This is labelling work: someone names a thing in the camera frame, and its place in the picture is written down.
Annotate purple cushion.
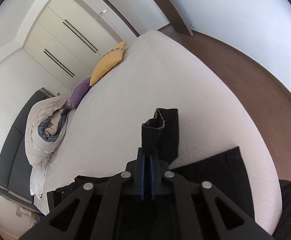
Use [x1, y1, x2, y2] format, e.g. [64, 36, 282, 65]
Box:
[65, 77, 91, 110]

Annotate dark brown door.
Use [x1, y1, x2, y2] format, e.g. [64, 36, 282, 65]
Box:
[153, 0, 193, 37]

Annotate white pillow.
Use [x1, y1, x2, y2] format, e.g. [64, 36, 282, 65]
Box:
[30, 162, 47, 199]

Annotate cream wardrobe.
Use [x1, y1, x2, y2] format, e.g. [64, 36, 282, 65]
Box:
[24, 0, 117, 90]

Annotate dark grey headboard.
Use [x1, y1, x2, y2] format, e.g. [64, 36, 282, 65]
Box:
[0, 89, 50, 213]

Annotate black denim pants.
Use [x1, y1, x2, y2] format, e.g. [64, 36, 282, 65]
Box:
[46, 108, 255, 219]

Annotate grey rolled duvet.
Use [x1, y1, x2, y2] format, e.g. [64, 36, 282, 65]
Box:
[24, 96, 68, 166]

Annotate yellow cushion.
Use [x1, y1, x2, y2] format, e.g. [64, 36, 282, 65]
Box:
[90, 40, 126, 87]

